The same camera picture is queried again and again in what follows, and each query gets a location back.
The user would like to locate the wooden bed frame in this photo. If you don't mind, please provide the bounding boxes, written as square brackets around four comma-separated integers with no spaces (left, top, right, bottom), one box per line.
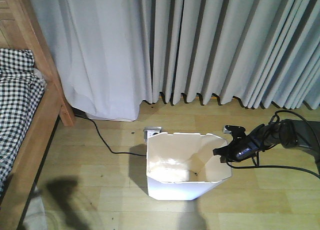
[0,0,75,230]

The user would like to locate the black power cord on floor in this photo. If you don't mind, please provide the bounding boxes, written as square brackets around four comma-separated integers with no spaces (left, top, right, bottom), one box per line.
[73,110,147,156]

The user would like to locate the black white checkered bedding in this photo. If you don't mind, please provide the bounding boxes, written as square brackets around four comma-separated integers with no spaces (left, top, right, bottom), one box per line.
[0,48,46,193]

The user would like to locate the light grey curtain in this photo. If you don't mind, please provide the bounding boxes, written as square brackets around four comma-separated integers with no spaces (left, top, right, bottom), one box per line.
[31,0,320,121]

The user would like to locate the black cable from arm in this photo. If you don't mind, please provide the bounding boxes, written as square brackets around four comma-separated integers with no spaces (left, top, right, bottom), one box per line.
[224,110,320,178]

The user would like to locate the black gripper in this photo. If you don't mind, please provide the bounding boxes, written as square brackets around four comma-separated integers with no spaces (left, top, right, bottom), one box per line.
[213,136,260,164]

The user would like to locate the grey round rug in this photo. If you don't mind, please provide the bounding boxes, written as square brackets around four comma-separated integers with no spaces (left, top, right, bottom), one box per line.
[22,186,48,230]

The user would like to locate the floor power outlet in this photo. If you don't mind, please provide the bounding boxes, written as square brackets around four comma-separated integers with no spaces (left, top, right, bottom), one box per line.
[143,126,163,143]

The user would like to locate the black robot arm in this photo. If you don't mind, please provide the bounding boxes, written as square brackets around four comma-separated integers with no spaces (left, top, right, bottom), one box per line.
[213,119,320,166]

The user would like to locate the white plastic trash bin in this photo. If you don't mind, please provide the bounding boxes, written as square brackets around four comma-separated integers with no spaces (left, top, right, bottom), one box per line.
[146,132,232,201]

